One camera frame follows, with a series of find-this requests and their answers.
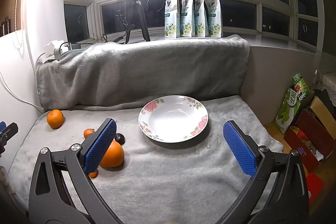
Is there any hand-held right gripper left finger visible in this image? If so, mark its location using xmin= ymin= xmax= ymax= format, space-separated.
xmin=28 ymin=118 xmax=125 ymax=224

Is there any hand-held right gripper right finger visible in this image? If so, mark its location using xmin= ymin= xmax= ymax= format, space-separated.
xmin=210 ymin=120 xmax=311 ymax=224

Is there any large orange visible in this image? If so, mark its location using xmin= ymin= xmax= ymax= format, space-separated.
xmin=99 ymin=140 xmax=125 ymax=168

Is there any medium tangerine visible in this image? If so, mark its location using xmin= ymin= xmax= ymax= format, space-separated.
xmin=47 ymin=109 xmax=64 ymax=129

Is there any white floral plate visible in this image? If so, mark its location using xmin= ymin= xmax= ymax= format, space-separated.
xmin=138 ymin=95 xmax=209 ymax=143

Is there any dark red box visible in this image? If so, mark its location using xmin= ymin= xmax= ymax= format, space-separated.
xmin=283 ymin=109 xmax=334 ymax=173

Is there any green carton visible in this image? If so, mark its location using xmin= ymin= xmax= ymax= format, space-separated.
xmin=273 ymin=86 xmax=309 ymax=135

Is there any grey fleece blanket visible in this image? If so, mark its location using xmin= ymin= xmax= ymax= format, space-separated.
xmin=7 ymin=95 xmax=284 ymax=224
xmin=37 ymin=34 xmax=250 ymax=110

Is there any green packet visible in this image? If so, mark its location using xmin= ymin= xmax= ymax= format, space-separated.
xmin=292 ymin=73 xmax=311 ymax=102

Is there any white power strip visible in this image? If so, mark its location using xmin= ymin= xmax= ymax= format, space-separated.
xmin=43 ymin=40 xmax=65 ymax=59

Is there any brown cardboard box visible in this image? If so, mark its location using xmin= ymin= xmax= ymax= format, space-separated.
xmin=309 ymin=95 xmax=336 ymax=141

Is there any white lace cloth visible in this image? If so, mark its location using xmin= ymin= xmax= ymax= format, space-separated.
xmin=314 ymin=72 xmax=336 ymax=91

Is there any metal hook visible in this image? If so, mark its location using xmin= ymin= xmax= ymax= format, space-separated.
xmin=117 ymin=11 xmax=130 ymax=28

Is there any white floral refill pouch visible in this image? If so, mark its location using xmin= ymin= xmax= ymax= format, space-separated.
xmin=206 ymin=0 xmax=223 ymax=38
xmin=163 ymin=0 xmax=180 ymax=39
xmin=178 ymin=0 xmax=195 ymax=38
xmin=193 ymin=0 xmax=209 ymax=38

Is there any black tripod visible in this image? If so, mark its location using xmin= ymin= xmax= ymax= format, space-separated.
xmin=115 ymin=0 xmax=151 ymax=45

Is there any white cable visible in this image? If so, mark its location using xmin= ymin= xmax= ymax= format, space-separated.
xmin=0 ymin=72 xmax=45 ymax=111

